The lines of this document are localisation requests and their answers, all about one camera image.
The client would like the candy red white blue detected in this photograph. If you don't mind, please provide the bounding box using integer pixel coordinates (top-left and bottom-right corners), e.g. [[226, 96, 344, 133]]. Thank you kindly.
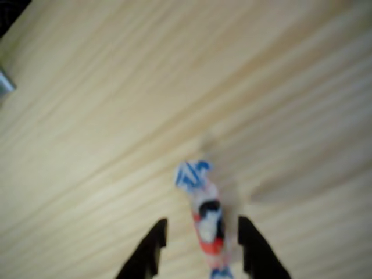
[[173, 159, 235, 279]]

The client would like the white metal bracket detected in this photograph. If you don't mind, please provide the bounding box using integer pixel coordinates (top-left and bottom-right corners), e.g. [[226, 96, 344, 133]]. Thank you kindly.
[[0, 66, 17, 97]]

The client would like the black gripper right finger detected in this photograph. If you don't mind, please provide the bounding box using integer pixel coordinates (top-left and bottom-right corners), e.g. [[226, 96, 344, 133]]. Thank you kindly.
[[237, 216, 292, 279]]

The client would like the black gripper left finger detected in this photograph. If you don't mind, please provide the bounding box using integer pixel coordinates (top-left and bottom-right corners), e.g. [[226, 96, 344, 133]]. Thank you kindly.
[[115, 217, 169, 279]]

